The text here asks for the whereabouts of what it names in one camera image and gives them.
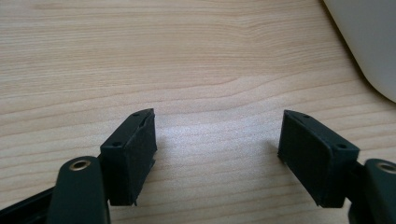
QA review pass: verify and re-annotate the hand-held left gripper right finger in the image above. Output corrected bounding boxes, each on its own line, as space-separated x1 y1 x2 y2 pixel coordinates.
276 108 361 209

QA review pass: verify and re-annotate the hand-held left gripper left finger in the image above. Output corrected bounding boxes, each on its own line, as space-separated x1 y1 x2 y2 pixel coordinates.
99 107 158 207

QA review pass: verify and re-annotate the white plastic basin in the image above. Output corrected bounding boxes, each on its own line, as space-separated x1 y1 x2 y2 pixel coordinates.
321 0 396 104

